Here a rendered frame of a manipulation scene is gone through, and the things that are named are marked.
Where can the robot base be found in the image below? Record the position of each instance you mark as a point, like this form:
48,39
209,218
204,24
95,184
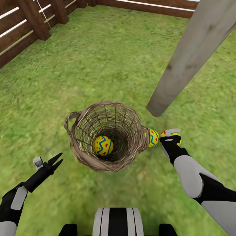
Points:
164,230

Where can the wicker basket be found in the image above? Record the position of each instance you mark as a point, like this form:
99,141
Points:
135,135

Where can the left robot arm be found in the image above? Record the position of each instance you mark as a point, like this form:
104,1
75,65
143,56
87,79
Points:
13,201

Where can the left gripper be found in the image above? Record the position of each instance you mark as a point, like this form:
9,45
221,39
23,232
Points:
48,169

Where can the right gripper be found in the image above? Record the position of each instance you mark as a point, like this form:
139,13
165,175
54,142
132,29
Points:
175,138

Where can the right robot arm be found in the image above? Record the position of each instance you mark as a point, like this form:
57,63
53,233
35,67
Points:
200,184

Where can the easter egg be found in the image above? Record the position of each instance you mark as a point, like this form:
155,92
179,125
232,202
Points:
163,134
154,138
103,145

